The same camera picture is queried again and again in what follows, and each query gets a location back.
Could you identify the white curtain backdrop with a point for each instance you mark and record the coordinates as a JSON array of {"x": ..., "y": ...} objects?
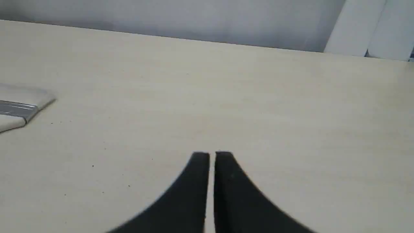
[{"x": 377, "y": 28}]

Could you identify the wooden paint brush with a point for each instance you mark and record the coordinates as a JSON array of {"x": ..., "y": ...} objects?
[{"x": 19, "y": 104}]

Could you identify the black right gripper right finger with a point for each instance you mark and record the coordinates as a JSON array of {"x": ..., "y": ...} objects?
[{"x": 240, "y": 207}]

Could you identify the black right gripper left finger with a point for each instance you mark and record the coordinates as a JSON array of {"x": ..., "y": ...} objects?
[{"x": 181, "y": 208}]

